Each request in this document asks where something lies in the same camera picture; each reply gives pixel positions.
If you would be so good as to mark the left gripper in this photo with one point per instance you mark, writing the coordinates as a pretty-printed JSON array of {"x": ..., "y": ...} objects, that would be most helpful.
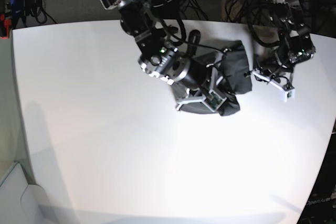
[{"x": 280, "y": 60}]

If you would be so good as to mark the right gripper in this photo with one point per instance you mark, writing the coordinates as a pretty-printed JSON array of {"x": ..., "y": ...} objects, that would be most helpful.
[{"x": 172, "y": 66}]

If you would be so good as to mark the dark grey t-shirt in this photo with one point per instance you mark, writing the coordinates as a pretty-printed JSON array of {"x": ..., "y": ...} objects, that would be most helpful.
[{"x": 233, "y": 67}]

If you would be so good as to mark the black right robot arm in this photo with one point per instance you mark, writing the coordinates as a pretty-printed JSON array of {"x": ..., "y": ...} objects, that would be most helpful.
[{"x": 150, "y": 32}]

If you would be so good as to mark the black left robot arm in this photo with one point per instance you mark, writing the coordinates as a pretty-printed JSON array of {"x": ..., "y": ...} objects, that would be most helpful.
[{"x": 294, "y": 44}]

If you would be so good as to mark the red clamp tool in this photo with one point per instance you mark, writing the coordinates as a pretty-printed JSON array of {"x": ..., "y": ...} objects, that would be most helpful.
[{"x": 6, "y": 24}]

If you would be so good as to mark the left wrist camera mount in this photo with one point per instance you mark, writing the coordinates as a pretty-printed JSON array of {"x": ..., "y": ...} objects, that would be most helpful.
[{"x": 280, "y": 77}]

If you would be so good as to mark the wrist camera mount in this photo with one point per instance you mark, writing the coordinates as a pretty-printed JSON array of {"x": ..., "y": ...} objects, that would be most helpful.
[
  {"x": 280, "y": 77},
  {"x": 215, "y": 99}
]

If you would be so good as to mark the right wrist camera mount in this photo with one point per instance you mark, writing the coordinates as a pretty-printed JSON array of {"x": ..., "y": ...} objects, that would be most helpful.
[{"x": 215, "y": 99}]

